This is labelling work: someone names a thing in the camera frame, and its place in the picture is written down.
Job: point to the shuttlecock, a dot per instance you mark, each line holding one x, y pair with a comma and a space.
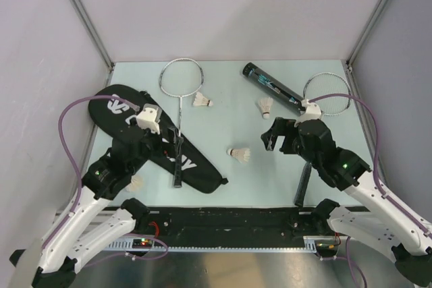
135, 184
201, 101
265, 105

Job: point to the black shuttlecock tube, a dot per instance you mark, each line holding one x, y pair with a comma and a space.
273, 87

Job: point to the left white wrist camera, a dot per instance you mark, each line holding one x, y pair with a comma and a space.
149, 118

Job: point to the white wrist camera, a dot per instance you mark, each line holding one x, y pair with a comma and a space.
312, 112
149, 118

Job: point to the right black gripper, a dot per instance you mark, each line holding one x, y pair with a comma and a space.
281, 127

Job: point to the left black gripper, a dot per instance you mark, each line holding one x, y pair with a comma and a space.
157, 137

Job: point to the white badminton racket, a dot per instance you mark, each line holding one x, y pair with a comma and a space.
177, 133
318, 85

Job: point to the left aluminium frame post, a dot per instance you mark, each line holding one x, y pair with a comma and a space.
91, 30

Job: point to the right white badminton racket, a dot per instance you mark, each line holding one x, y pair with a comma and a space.
318, 85

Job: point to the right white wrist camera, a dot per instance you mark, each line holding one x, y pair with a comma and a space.
312, 112

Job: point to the aluminium frame post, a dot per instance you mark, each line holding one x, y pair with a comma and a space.
91, 30
372, 21

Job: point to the shuttlecock table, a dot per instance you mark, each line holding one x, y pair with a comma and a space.
240, 154

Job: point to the right aluminium frame post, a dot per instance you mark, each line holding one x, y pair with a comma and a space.
372, 21

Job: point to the left white badminton racket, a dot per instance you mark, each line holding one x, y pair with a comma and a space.
177, 133

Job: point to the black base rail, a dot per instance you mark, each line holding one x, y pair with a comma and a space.
252, 228

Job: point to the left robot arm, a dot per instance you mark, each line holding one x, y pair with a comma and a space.
56, 259

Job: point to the black racket cover bag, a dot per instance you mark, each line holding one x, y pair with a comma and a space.
115, 118

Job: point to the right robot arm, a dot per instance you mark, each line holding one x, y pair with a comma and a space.
397, 231

